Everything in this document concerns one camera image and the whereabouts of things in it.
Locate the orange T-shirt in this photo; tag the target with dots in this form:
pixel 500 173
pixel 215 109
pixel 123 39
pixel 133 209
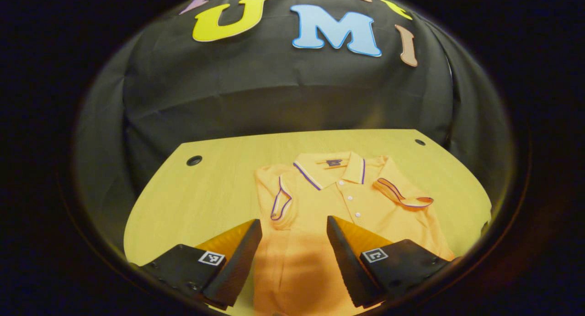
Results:
pixel 320 197

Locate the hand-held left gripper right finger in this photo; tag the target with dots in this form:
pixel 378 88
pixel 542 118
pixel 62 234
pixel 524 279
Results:
pixel 347 265

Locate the black backdrop cloth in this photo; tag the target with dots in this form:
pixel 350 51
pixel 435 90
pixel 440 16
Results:
pixel 283 97

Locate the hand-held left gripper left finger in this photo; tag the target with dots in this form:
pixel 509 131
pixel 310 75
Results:
pixel 237 265

